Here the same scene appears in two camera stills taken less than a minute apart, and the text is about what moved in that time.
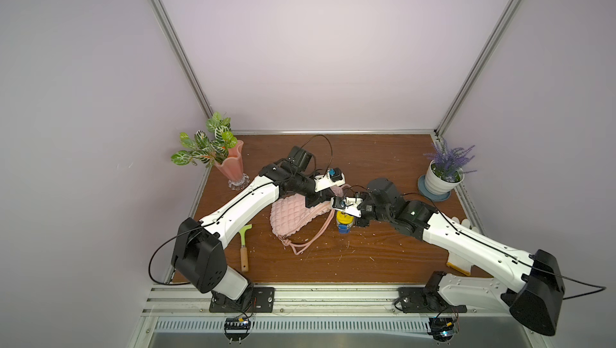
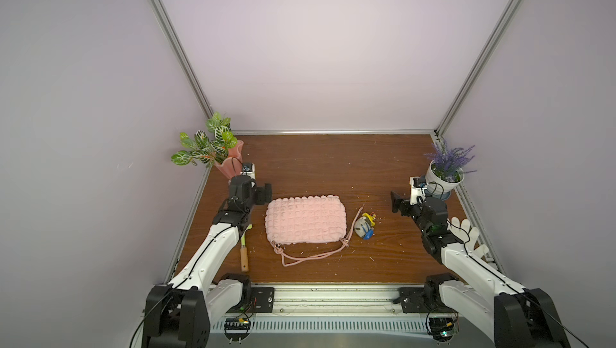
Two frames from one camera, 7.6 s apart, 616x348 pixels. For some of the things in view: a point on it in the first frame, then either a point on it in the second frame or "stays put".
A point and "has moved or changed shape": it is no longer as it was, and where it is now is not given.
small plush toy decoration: x=344 y=222 -> x=364 y=225
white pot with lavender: x=445 y=170 stays put
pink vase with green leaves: x=222 y=149 stays put
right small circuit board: x=442 y=329 stays put
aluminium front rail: x=303 y=301 stays put
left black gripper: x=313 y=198 -> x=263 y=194
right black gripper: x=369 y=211 -> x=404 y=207
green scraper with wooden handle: x=244 y=250 stays put
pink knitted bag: x=289 y=214 has moved or changed shape
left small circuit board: x=236 y=328 stays put
